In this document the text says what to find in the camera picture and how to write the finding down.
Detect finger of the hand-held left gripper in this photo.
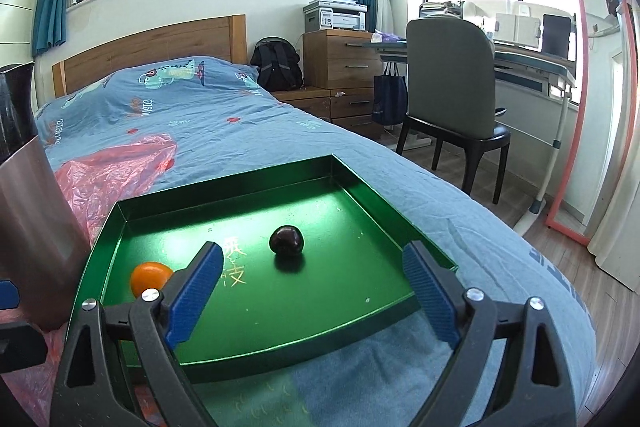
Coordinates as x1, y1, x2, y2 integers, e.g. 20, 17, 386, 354
0, 319, 48, 373
0, 279, 21, 310

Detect low wooden nightstand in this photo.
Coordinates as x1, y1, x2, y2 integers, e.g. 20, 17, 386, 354
270, 86, 401, 140

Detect dark blue tote bag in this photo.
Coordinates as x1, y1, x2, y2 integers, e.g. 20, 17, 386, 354
372, 62, 408, 126

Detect green metal tray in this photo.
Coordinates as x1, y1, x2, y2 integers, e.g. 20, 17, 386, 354
67, 153, 458, 383

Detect bare arm with black strap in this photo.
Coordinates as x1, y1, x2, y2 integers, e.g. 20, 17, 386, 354
0, 62, 92, 333

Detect white desktop box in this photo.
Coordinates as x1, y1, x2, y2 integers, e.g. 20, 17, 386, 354
495, 13, 541, 50

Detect grey adjustable desk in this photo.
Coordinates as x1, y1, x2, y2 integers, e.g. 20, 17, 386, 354
370, 34, 578, 235

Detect wooden headboard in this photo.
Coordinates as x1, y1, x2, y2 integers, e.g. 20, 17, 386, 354
52, 14, 248, 98

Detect black tablet screen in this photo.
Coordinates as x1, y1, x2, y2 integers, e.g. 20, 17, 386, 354
541, 14, 572, 58

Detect pink plastic sheet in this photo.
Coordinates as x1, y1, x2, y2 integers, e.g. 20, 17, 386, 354
0, 133, 178, 427

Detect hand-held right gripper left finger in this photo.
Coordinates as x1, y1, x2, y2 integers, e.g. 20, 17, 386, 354
50, 241, 225, 427

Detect white wardrobe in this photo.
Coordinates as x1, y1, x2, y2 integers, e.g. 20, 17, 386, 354
0, 0, 51, 72

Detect dark purple plum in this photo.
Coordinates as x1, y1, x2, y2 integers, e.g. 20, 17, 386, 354
269, 224, 306, 255

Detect wooden dresser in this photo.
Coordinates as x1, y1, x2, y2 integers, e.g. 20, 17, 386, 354
302, 29, 383, 90

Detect white printer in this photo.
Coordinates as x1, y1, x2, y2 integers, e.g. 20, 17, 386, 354
302, 0, 368, 32

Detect black backpack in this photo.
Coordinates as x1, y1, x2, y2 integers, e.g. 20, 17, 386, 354
250, 38, 304, 92

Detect pink framed mirror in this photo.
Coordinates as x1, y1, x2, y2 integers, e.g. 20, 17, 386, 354
545, 0, 628, 248

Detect bed with blue cover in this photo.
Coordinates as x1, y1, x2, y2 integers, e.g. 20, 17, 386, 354
34, 56, 598, 427

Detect grey chair black legs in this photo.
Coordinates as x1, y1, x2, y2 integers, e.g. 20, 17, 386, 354
396, 17, 512, 205

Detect stack of papers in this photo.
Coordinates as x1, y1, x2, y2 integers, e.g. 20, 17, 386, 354
419, 1, 463, 18

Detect orange mandarin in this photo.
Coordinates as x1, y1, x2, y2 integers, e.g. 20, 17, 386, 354
131, 261, 175, 300

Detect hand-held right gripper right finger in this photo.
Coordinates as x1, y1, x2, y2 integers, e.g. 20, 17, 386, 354
401, 241, 578, 427

